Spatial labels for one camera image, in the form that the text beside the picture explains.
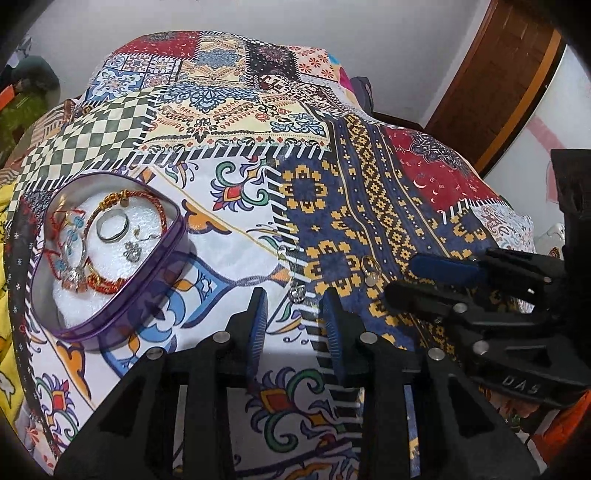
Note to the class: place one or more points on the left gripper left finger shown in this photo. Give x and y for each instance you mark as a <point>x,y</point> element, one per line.
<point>240,344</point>

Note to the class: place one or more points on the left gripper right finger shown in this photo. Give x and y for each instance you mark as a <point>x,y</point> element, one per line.
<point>348,340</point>

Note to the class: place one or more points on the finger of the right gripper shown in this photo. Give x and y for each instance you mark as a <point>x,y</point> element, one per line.
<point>449,271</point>
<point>425,301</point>

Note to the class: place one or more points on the silver pendant charm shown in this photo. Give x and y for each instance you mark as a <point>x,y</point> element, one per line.
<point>132,252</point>

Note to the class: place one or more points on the small silver earring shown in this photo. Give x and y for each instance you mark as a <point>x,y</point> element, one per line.
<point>297,293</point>

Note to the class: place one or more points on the round silver earring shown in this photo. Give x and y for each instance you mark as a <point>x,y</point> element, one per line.
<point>372,273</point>

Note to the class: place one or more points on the colourful patchwork bedspread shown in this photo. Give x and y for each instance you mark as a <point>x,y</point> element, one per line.
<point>281,178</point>

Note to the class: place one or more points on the purple heart-shaped tin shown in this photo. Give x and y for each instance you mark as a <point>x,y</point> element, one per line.
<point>83,290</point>

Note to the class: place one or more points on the wooden door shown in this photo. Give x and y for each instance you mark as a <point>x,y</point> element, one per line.
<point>502,79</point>

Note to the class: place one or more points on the yellow duck towel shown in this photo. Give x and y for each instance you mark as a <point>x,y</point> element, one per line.
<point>12,395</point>

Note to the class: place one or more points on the green patterned box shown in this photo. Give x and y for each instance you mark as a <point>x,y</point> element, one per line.
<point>16,117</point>

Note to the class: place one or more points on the pile of clothes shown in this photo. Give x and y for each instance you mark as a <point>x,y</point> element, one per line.
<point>26,73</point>

